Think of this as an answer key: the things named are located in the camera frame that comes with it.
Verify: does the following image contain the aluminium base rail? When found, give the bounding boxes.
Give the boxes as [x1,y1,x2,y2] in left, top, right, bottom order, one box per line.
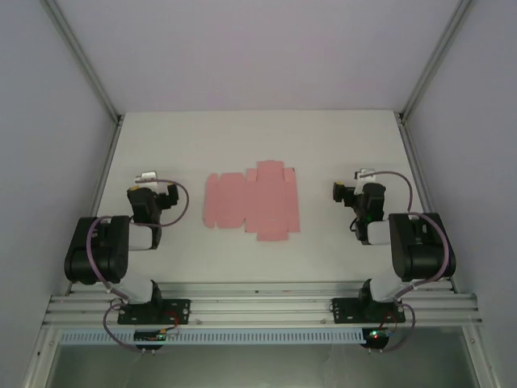
[42,277,484,326]

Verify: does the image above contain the pink paper box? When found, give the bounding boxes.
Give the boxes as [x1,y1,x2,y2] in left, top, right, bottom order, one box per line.
[204,160,302,243]

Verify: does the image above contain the aluminium frame post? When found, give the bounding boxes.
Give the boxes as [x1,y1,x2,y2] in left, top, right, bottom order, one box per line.
[397,0,476,124]
[40,0,124,126]

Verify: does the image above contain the small circuit board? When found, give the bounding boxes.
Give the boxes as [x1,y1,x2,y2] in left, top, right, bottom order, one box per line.
[362,327,396,343]
[133,328,179,344]

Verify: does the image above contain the light blue slotted cable duct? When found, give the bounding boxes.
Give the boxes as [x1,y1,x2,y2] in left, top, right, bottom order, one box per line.
[58,327,365,346]

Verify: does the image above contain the aluminium table side rail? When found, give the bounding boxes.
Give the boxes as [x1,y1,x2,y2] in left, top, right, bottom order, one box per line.
[397,115,460,292]
[60,116,124,296]

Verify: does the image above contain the black mounting plate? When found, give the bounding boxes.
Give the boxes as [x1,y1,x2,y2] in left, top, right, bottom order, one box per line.
[116,297,191,326]
[330,297,406,325]

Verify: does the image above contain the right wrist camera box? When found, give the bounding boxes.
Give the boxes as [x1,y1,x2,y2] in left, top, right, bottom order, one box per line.
[354,168,377,196]

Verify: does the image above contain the aluminium frame leg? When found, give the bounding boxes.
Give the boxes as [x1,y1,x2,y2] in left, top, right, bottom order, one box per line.
[22,325,62,388]
[459,325,498,388]

